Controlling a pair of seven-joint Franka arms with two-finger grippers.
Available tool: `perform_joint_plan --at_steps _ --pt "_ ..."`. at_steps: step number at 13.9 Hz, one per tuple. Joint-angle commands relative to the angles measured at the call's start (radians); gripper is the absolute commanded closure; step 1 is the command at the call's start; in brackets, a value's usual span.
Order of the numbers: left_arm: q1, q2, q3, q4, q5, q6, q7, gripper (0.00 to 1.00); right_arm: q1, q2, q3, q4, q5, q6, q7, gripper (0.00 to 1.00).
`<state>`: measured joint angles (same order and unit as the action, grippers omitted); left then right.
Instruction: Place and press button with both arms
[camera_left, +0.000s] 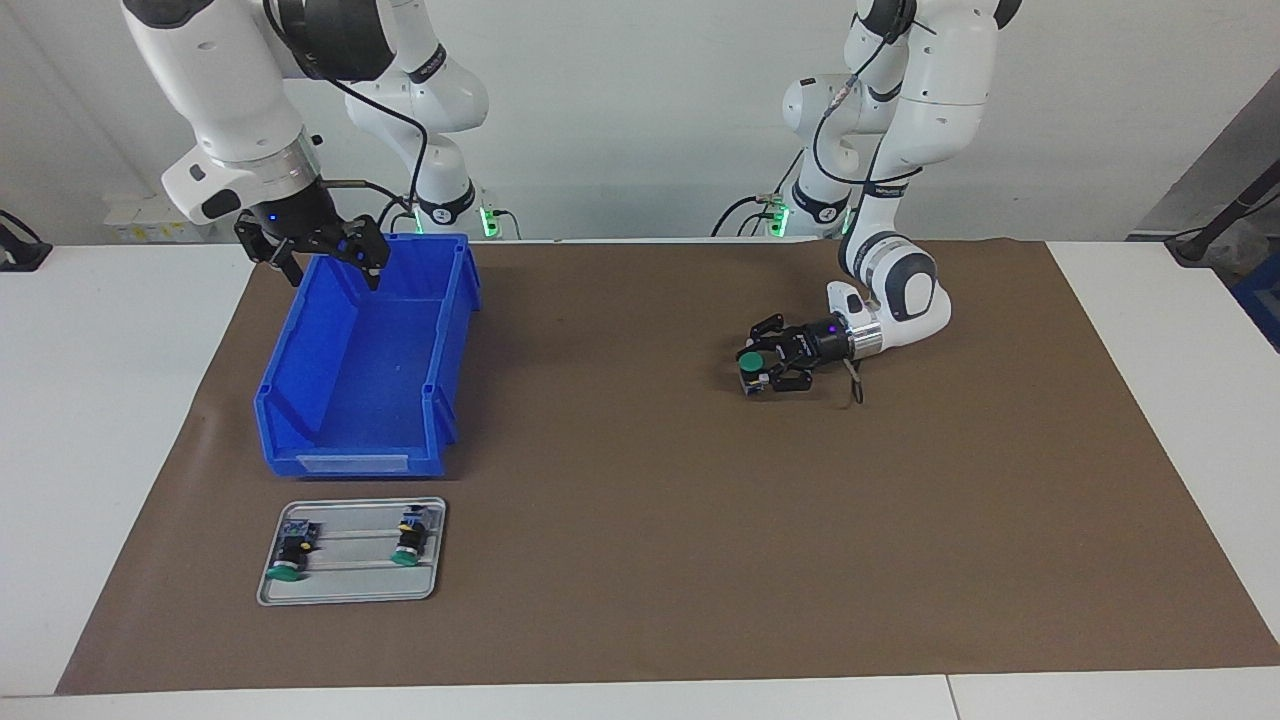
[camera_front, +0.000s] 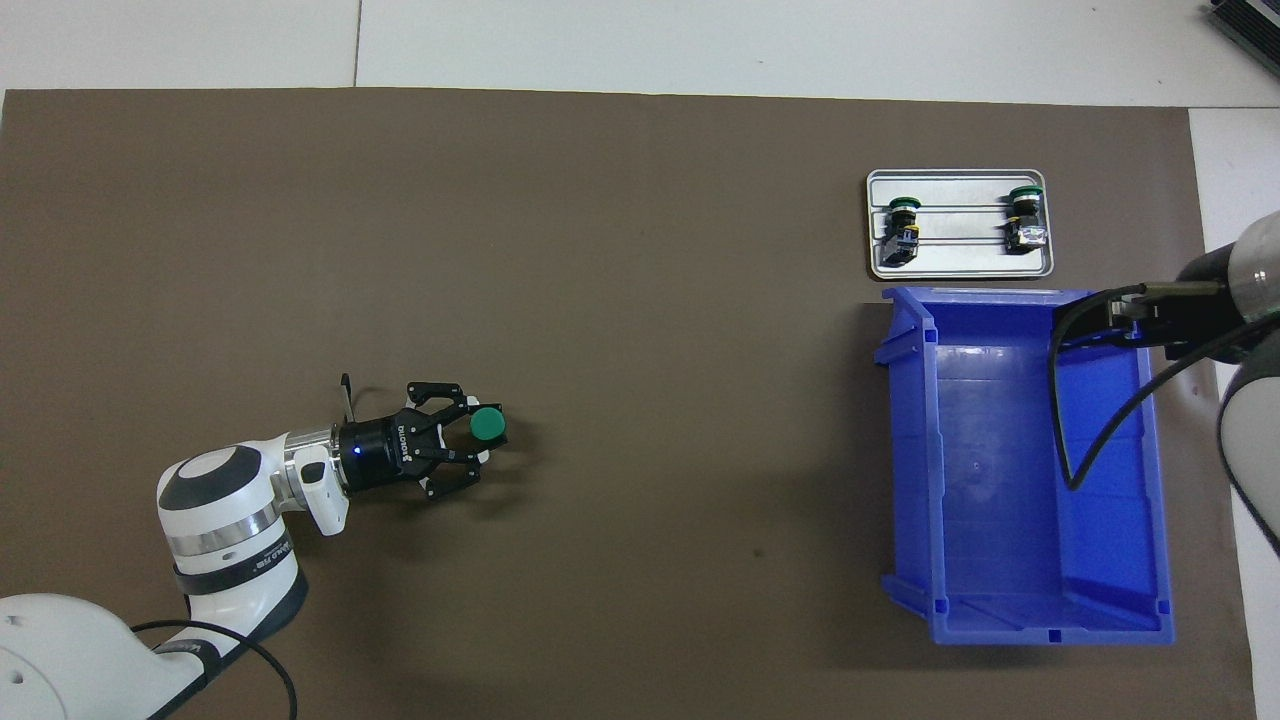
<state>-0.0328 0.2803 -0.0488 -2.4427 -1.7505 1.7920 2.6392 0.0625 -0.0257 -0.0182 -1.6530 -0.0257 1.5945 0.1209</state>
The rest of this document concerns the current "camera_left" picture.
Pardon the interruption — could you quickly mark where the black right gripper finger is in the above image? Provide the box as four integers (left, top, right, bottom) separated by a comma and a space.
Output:
236, 218, 304, 289
345, 222, 391, 293

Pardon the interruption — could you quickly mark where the green push button switch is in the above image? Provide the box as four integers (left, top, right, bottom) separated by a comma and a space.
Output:
737, 346, 773, 398
265, 520, 323, 583
390, 507, 433, 567

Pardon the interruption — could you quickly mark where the white power strip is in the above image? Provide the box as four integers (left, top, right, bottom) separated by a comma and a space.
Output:
103, 193, 213, 244

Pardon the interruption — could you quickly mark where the blue plastic storage bin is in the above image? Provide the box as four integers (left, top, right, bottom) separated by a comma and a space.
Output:
253, 232, 483, 479

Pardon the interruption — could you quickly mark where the brown table mat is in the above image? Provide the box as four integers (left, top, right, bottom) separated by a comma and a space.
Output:
55, 238, 1280, 696

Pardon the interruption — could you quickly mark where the silver metal tray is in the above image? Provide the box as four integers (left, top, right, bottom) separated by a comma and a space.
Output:
257, 497, 448, 607

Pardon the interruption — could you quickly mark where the black stand pole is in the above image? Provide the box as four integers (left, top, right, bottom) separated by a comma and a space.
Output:
1165, 160, 1280, 266

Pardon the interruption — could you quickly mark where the blue crate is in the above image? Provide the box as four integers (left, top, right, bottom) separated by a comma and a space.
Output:
1232, 250, 1280, 353

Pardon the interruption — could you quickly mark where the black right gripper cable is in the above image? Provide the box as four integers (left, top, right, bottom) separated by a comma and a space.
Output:
262, 0, 431, 236

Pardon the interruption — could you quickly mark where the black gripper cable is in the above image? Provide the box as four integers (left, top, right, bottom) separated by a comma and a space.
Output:
812, 0, 926, 407
262, 0, 431, 236

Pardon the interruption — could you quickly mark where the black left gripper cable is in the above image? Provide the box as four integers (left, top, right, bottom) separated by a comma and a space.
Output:
812, 0, 926, 407

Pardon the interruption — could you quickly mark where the black clamp mount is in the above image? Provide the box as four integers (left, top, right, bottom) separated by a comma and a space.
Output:
0, 208, 53, 273

